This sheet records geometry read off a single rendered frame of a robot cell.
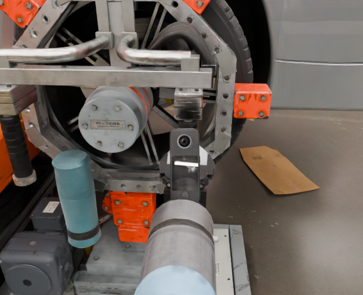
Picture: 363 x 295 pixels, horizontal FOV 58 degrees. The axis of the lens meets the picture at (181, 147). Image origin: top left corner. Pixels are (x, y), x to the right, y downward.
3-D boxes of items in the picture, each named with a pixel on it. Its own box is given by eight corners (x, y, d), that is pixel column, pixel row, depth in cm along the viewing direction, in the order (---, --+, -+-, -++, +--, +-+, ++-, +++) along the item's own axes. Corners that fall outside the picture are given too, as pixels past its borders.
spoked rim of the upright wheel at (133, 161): (42, 76, 112) (156, 162, 125) (6, 98, 91) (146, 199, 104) (128, -55, 92) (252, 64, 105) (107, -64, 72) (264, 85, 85)
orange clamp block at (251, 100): (230, 107, 87) (263, 108, 87) (232, 119, 80) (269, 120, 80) (232, 82, 84) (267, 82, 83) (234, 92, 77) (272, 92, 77)
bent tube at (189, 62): (200, 50, 74) (201, -1, 69) (199, 72, 57) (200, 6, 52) (124, 49, 75) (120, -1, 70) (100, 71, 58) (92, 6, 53)
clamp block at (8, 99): (38, 99, 68) (33, 74, 65) (16, 116, 60) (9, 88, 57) (15, 99, 68) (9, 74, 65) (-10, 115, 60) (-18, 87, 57)
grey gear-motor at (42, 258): (104, 242, 145) (94, 175, 128) (69, 334, 107) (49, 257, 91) (65, 240, 146) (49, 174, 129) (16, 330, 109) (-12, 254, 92)
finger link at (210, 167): (192, 160, 62) (183, 185, 54) (192, 152, 61) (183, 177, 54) (216, 163, 61) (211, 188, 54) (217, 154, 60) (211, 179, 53)
